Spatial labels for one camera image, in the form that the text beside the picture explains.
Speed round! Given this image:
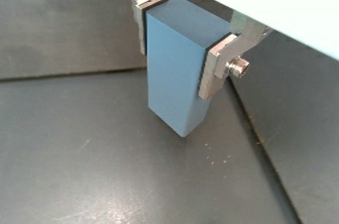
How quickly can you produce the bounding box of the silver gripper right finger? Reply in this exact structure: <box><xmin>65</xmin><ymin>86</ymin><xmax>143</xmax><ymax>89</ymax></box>
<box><xmin>199</xmin><ymin>11</ymin><xmax>273</xmax><ymax>100</ymax></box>

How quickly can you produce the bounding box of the blue rectangular block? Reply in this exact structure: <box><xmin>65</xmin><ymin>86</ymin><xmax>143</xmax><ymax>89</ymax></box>
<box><xmin>146</xmin><ymin>0</ymin><xmax>230</xmax><ymax>136</ymax></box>

